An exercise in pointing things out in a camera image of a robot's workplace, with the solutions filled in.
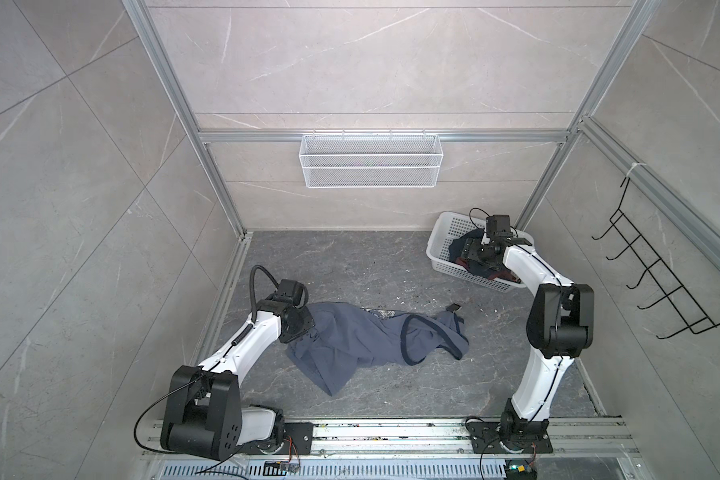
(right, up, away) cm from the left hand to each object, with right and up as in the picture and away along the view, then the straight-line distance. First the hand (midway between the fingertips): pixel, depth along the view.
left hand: (304, 318), depth 88 cm
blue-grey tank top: (+13, -5, -2) cm, 14 cm away
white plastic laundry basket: (+51, +31, +26) cm, 65 cm away
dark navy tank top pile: (+53, +15, -6) cm, 55 cm away
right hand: (+55, +21, +12) cm, 60 cm away
